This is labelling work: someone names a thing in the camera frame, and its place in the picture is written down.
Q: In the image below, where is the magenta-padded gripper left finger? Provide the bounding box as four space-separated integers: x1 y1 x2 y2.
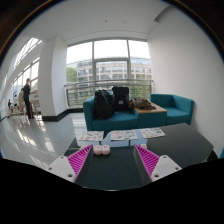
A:
47 144 94 184

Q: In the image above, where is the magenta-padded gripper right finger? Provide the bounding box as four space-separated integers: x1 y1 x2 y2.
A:
133 144 183 186

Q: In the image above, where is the teal sofa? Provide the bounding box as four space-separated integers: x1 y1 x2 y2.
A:
82 93 195 132

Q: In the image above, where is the wooden side table top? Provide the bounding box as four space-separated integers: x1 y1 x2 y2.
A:
134 103 168 115

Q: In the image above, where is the glossy black backpack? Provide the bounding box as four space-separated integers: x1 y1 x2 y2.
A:
92 89 116 120

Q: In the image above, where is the black backpack with label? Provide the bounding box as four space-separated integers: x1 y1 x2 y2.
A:
111 86 130 112

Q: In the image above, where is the person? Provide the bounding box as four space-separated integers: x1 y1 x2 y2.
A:
22 78 35 120
17 88 26 116

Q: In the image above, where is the large white-framed window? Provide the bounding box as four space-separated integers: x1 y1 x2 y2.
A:
65 39 153 108

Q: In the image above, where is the metal balcony railing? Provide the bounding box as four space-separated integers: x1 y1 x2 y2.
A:
64 78 154 108

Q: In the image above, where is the colourful sticker sheet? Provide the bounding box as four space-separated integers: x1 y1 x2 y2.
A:
77 130 105 143
139 127 167 140
109 129 139 142

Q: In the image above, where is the brown jacket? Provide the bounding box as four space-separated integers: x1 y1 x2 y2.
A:
129 97 157 110

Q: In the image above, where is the pink power strip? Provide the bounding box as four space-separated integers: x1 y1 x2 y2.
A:
92 144 112 156

